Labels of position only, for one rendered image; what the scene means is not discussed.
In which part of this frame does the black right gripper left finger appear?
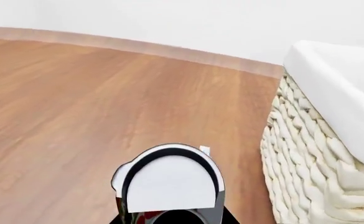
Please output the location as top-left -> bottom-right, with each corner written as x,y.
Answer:
108,209 -> 123,224

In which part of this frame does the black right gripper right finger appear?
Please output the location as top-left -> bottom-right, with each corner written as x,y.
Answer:
222,205 -> 242,224

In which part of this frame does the cream woven basket white lining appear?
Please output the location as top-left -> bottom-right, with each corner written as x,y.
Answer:
260,39 -> 364,224

